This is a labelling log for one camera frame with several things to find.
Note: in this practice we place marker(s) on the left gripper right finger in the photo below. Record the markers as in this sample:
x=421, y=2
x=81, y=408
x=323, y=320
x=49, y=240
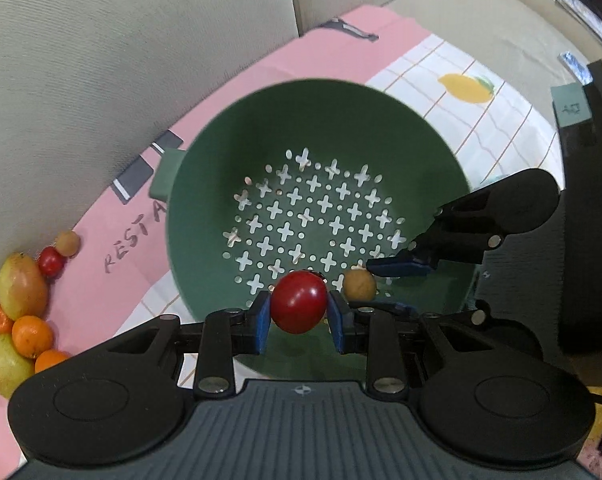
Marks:
x=370, y=329

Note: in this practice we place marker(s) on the red cherry tomato front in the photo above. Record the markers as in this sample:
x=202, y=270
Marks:
x=299, y=302

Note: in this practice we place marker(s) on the brown longan back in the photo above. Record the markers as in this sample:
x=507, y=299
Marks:
x=67, y=243

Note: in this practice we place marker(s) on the red cherry tomato back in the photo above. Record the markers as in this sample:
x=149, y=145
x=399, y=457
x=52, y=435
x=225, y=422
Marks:
x=51, y=262

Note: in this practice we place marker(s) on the red cherry tomato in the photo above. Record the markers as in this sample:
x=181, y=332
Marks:
x=299, y=302
x=51, y=262

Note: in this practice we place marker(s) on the pink checkered picnic cloth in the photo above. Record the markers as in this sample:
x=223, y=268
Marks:
x=120, y=277

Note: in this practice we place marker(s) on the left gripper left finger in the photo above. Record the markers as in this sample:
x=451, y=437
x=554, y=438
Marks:
x=226, y=334

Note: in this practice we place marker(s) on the green colander bowl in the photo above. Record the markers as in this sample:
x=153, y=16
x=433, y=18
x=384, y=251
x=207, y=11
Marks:
x=313, y=174

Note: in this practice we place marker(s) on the brown longan front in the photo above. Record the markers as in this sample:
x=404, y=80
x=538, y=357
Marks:
x=359, y=285

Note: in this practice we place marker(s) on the orange mandarin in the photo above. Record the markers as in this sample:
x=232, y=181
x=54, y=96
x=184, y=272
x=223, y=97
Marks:
x=32, y=336
x=50, y=358

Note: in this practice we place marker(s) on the brown longan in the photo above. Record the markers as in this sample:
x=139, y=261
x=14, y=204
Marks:
x=359, y=285
x=67, y=243

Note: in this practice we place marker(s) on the beige sofa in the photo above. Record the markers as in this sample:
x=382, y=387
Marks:
x=85, y=85

